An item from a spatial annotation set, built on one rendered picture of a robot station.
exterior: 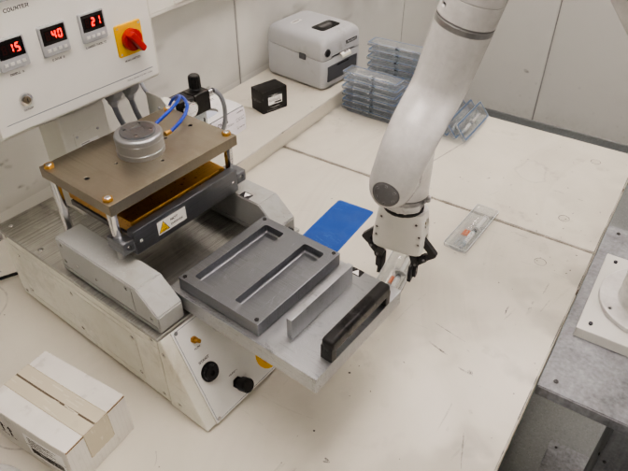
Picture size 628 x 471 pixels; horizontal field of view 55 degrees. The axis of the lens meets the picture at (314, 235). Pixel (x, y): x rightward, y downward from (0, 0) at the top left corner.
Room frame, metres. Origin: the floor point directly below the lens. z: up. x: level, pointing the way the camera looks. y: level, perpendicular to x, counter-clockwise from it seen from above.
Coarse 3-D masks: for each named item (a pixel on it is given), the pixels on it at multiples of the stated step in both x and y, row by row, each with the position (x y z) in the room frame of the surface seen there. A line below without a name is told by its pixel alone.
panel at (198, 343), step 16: (192, 320) 0.67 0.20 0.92; (176, 336) 0.64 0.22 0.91; (192, 336) 0.65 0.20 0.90; (208, 336) 0.67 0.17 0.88; (224, 336) 0.68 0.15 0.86; (192, 352) 0.64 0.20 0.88; (208, 352) 0.65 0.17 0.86; (224, 352) 0.67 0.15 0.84; (240, 352) 0.68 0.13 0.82; (192, 368) 0.62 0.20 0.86; (224, 368) 0.65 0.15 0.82; (240, 368) 0.67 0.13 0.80; (256, 368) 0.68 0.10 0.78; (272, 368) 0.70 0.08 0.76; (208, 384) 0.62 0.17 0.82; (224, 384) 0.63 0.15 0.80; (256, 384) 0.67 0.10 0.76; (208, 400) 0.60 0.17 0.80; (224, 400) 0.62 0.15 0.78; (240, 400) 0.63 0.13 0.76; (224, 416) 0.60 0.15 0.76
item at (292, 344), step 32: (320, 288) 0.65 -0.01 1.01; (352, 288) 0.69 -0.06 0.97; (224, 320) 0.62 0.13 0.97; (288, 320) 0.59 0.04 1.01; (320, 320) 0.62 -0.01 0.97; (256, 352) 0.58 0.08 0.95; (288, 352) 0.56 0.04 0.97; (320, 352) 0.56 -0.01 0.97; (352, 352) 0.58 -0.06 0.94; (320, 384) 0.52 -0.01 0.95
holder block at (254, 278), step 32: (256, 224) 0.82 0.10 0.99; (224, 256) 0.74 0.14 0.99; (256, 256) 0.74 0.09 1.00; (288, 256) 0.74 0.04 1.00; (320, 256) 0.75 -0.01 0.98; (192, 288) 0.67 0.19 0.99; (224, 288) 0.66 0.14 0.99; (256, 288) 0.68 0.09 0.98; (288, 288) 0.66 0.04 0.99; (256, 320) 0.60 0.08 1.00
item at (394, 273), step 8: (392, 256) 0.95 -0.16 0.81; (400, 256) 0.95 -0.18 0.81; (408, 256) 0.95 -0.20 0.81; (392, 264) 0.92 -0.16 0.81; (400, 264) 0.92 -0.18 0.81; (408, 264) 0.92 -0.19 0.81; (384, 272) 0.90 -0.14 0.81; (392, 272) 0.90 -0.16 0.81; (400, 272) 0.90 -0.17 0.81; (384, 280) 0.87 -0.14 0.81; (392, 280) 0.87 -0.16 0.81; (400, 280) 0.87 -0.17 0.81; (400, 288) 0.85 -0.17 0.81
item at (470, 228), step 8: (480, 208) 1.17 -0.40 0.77; (488, 208) 1.17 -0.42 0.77; (472, 216) 1.14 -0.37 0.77; (480, 216) 1.14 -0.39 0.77; (488, 216) 1.14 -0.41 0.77; (464, 224) 1.11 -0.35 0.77; (472, 224) 1.11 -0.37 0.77; (480, 224) 1.11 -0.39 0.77; (456, 232) 1.08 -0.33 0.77; (464, 232) 1.08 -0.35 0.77; (472, 232) 1.08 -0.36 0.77; (480, 232) 1.08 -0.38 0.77; (448, 240) 1.05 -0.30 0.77; (456, 240) 1.05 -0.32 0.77; (464, 240) 1.05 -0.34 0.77; (472, 240) 1.05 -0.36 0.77; (464, 248) 1.03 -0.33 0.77
